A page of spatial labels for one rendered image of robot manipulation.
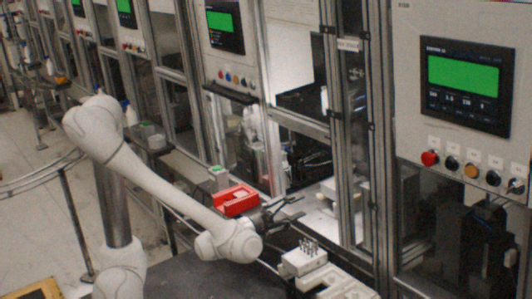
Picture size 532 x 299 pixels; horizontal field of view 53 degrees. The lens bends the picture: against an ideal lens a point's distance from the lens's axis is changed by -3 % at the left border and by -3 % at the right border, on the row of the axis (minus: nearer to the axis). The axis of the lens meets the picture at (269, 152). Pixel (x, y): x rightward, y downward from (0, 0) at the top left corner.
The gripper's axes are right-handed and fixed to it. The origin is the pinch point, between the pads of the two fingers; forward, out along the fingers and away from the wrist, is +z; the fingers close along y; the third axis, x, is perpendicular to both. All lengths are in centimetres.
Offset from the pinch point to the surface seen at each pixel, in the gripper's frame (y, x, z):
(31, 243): -101, 245, -76
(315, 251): -6.5, -19.3, -7.3
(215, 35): 59, 44, 0
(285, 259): -7.9, -14.4, -16.5
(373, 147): 34, -38, 4
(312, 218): -9.5, 2.5, 8.0
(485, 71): 64, -77, 1
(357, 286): -13.0, -36.6, -4.3
